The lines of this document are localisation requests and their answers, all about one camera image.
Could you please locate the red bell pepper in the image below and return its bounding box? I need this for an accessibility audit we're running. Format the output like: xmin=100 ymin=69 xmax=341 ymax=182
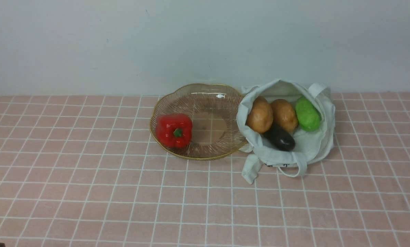
xmin=155 ymin=114 xmax=193 ymax=149

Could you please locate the white cloth tote bag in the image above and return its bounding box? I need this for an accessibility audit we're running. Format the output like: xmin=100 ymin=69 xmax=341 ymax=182
xmin=236 ymin=80 xmax=336 ymax=184

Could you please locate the brown potato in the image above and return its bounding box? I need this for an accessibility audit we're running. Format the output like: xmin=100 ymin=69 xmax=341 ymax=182
xmin=270 ymin=99 xmax=299 ymax=133
xmin=246 ymin=96 xmax=274 ymax=133

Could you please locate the dark purple eggplant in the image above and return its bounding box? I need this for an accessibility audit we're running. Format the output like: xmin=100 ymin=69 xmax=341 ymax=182
xmin=263 ymin=122 xmax=296 ymax=152

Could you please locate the green vegetable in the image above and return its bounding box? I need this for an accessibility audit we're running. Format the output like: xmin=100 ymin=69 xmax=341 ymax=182
xmin=295 ymin=96 xmax=321 ymax=132

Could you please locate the gold wire basket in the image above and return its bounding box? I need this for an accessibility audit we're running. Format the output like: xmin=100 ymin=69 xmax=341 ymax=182
xmin=149 ymin=83 xmax=246 ymax=161

